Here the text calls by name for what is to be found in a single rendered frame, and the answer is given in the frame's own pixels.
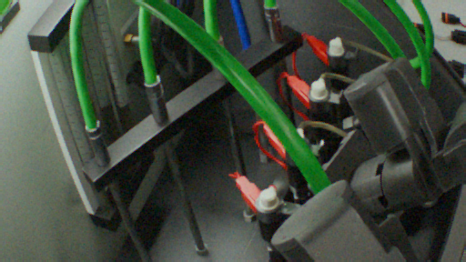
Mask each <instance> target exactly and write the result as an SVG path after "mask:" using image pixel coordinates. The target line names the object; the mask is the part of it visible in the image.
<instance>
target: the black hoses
mask: <svg viewBox="0 0 466 262"><path fill-rule="evenodd" d="M185 3H186V0H180V1H179V5H177V0H171V1H170V4H171V5H173V6H174V7H177V9H178V10H179V11H181V12H182V13H184V9H185ZM187 3H188V9H187V11H186V13H185V15H186V16H188V17H189V18H191V17H192V15H193V12H194V7H195V1H194V0H187ZM163 37H164V40H163V43H162V38H163ZM151 39H152V48H153V49H154V62H155V66H156V70H157V76H158V75H159V73H160V72H161V70H162V67H163V66H164V65H165V64H166V62H167V61H168V62H169V63H170V64H171V65H172V66H173V67H174V69H175V70H176V71H177V72H178V74H179V75H180V76H181V77H182V78H185V79H186V80H189V79H191V78H193V76H194V59H193V53H192V50H193V49H192V45H191V44H190V43H189V42H188V41H187V40H186V39H185V38H184V37H183V36H181V35H180V34H179V33H178V32H177V31H175V30H174V29H172V28H171V27H170V26H169V25H167V28H166V31H165V29H164V22H163V21H162V20H161V19H157V36H156V38H153V37H151ZM181 42H182V43H183V44H184V46H185V48H186V50H187V51H186V56H187V71H185V70H184V69H183V67H182V66H181V65H180V64H179V62H178V61H177V60H176V58H175V57H174V56H173V55H172V53H173V52H174V51H176V50H177V49H178V48H179V46H180V44H181ZM134 70H135V72H139V71H144V68H143V66H142V65H141V63H140V61H138V60H137V61H136V62H135V65H134ZM126 82H127V84H128V85H130V84H131V83H133V82H134V83H135V84H137V86H139V87H140V88H142V89H144V90H146V86H145V83H144V82H143V81H142V80H141V79H139V77H135V76H133V73H128V74H127V77H126Z"/></svg>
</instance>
